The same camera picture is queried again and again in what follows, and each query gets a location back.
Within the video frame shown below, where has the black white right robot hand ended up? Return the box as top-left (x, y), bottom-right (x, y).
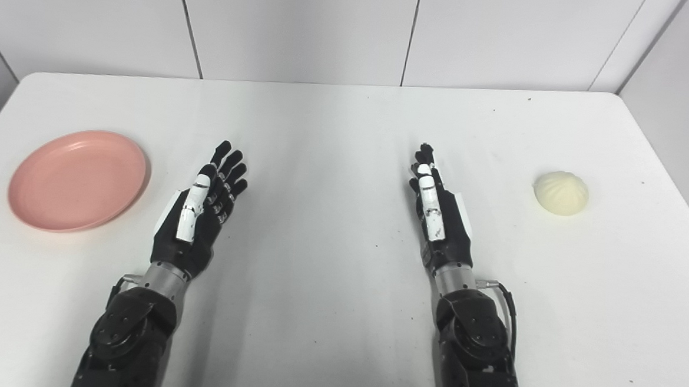
top-left (404, 142), bottom-right (481, 279)

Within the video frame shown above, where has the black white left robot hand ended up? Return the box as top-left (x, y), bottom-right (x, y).
top-left (150, 137), bottom-right (251, 285)

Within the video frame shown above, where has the cream steamed bun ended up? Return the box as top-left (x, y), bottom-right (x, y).
top-left (532, 169), bottom-right (591, 217)

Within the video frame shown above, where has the pink round plate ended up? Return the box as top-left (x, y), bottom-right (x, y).
top-left (5, 126), bottom-right (154, 237)

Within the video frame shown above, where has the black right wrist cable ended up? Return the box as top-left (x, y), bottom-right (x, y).
top-left (472, 278), bottom-right (521, 359)

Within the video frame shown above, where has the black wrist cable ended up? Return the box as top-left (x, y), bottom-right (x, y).
top-left (472, 278), bottom-right (521, 359)
top-left (107, 273), bottom-right (143, 310)

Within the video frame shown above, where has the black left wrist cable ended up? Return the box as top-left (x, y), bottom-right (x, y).
top-left (107, 273), bottom-right (143, 310)

